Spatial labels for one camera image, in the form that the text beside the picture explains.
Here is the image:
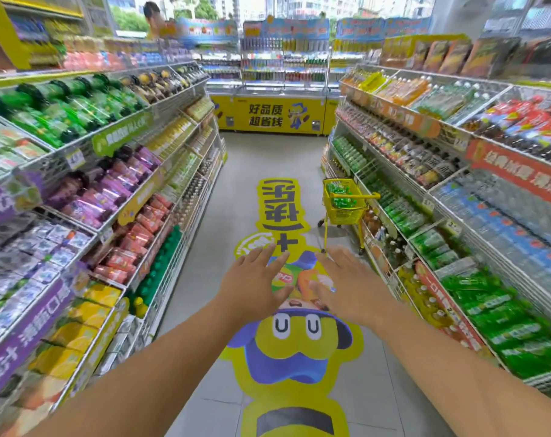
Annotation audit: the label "person's right hand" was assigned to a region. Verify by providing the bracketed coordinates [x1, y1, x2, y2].
[308, 246, 399, 331]

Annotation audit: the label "person's left hand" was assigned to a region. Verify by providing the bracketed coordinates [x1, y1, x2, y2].
[216, 243, 295, 324]

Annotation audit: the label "yellow shopping basket trolley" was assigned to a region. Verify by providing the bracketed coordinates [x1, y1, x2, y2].
[318, 178, 381, 256]

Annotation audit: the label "green tea bottles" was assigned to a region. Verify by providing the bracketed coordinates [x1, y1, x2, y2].
[326, 181, 359, 210]

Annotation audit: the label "person's left forearm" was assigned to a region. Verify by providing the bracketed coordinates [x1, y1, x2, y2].
[22, 297, 253, 437]

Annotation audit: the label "person's right forearm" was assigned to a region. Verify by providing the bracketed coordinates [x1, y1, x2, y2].
[371, 309, 551, 437]

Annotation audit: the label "orange shelf banner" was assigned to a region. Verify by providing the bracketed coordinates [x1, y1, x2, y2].
[338, 81, 442, 140]

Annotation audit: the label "red shelf banner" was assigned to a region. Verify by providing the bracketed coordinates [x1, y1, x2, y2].
[464, 138, 551, 210]

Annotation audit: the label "green shelf banner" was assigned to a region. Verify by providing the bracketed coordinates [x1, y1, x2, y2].
[91, 111, 156, 158]

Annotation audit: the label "purple shelf banner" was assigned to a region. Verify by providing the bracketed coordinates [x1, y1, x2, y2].
[0, 263, 90, 405]

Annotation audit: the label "yellow cartoon floor sticker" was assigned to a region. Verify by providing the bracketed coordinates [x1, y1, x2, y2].
[218, 177, 365, 437]

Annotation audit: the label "row of plain green bottles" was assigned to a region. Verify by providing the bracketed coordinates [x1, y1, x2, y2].
[129, 225, 183, 310]

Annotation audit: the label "row of red pink bottles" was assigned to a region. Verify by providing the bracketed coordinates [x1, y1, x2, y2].
[93, 193, 174, 285]

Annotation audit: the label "row of orange-label tea bottles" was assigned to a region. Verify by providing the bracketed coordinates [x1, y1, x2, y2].
[380, 127, 458, 187]

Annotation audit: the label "row of bright green bottles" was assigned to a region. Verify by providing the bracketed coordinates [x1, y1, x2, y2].
[441, 268, 551, 381]

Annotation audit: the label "row of blue-label water bottles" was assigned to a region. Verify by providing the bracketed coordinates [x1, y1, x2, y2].
[432, 170, 551, 310]

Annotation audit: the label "row of pink-label tea bottles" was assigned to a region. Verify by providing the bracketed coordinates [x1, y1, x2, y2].
[337, 104, 385, 144]

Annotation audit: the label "yellow display cabinet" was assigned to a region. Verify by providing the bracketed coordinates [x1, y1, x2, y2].
[209, 94, 340, 135]

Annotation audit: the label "row of purple drink bottles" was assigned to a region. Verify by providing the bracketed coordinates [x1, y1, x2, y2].
[45, 145, 162, 231]

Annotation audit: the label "row of yellow drink packs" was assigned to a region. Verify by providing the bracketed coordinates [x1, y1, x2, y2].
[25, 282, 124, 405]

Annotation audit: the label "row of blue white packs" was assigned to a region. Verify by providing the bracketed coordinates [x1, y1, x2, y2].
[0, 218, 92, 342]

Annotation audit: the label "blue-trimmed drinks display rack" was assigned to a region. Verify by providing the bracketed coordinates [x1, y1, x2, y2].
[193, 18, 433, 98]

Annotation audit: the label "white metal shelving unit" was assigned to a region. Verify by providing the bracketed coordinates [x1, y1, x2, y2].
[0, 61, 229, 437]

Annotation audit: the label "row of red-label cola bottles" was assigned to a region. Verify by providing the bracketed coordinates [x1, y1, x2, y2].
[462, 95, 551, 167]

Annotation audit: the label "row of dark snack bags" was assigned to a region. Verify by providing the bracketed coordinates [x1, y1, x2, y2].
[380, 33, 551, 80]

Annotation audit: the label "row of dark green soda bottles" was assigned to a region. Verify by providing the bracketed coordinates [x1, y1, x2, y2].
[0, 73, 148, 149]

